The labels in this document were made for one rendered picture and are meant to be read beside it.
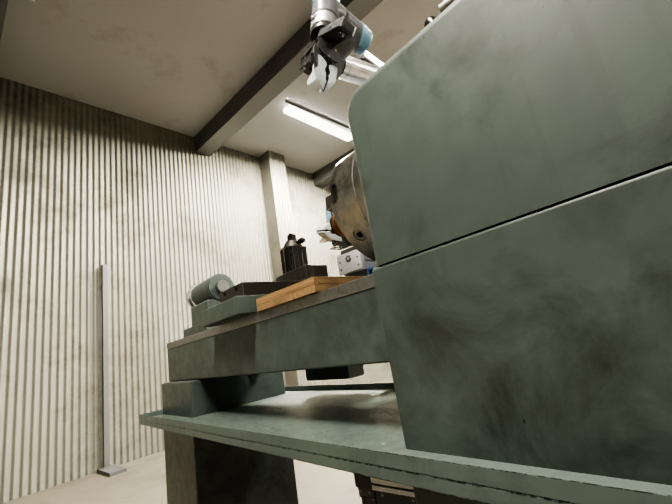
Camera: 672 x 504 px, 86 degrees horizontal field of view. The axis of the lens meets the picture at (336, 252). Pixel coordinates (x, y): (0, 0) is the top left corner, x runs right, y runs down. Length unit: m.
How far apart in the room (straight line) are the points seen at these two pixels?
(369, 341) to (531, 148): 0.48
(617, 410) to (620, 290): 0.14
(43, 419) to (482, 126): 3.83
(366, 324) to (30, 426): 3.45
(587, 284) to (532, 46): 0.33
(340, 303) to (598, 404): 0.52
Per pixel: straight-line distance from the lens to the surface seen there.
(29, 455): 4.00
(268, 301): 1.10
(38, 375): 3.98
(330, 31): 1.03
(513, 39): 0.65
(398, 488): 1.69
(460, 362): 0.61
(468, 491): 0.57
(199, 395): 1.68
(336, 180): 0.92
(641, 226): 0.53
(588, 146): 0.55
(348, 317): 0.84
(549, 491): 0.52
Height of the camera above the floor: 0.74
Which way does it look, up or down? 14 degrees up
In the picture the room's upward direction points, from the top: 10 degrees counter-clockwise
